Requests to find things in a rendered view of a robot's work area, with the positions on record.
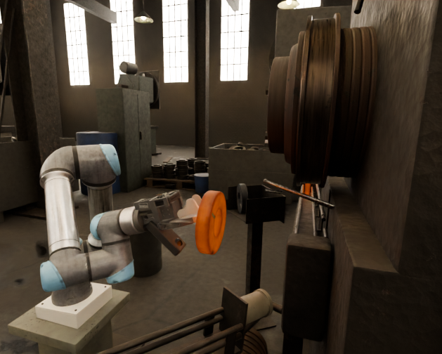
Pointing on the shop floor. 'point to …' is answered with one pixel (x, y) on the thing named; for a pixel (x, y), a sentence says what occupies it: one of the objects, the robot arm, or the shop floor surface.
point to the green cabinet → (128, 132)
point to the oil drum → (91, 138)
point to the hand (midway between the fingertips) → (211, 214)
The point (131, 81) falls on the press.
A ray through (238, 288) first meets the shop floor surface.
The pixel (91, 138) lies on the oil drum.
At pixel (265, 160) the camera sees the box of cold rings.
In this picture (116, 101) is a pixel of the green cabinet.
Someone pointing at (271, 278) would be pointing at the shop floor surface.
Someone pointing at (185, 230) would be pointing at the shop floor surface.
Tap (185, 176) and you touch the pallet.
